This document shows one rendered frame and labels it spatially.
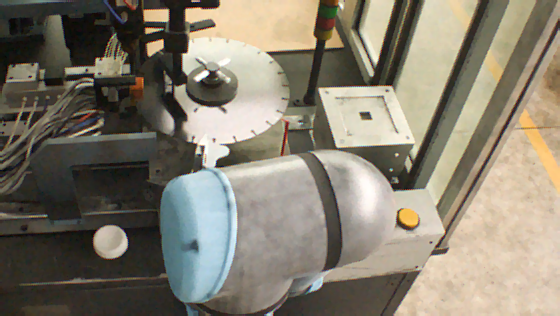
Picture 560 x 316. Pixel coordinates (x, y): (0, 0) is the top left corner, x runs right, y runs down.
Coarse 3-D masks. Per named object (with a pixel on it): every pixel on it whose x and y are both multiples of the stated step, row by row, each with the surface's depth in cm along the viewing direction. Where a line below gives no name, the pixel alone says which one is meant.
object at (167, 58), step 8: (160, 56) 117; (168, 56) 117; (176, 56) 110; (160, 64) 118; (168, 64) 115; (176, 64) 111; (168, 72) 115; (176, 72) 113; (184, 72) 114; (176, 80) 113; (184, 80) 114
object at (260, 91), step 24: (192, 48) 129; (216, 48) 130; (240, 48) 131; (144, 72) 123; (240, 72) 126; (264, 72) 127; (144, 96) 118; (168, 96) 119; (240, 96) 121; (264, 96) 122; (288, 96) 122; (168, 120) 114; (192, 120) 115; (216, 120) 116; (240, 120) 116; (264, 120) 117
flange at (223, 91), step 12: (192, 72) 123; (228, 72) 124; (192, 84) 120; (204, 84) 119; (216, 84) 119; (228, 84) 121; (192, 96) 119; (204, 96) 118; (216, 96) 119; (228, 96) 119
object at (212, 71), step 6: (198, 60) 120; (222, 60) 120; (228, 60) 121; (204, 66) 119; (210, 66) 118; (216, 66) 118; (204, 72) 117; (210, 72) 117; (216, 72) 118; (198, 78) 116; (210, 78) 119; (216, 78) 119; (222, 78) 117; (228, 78) 117
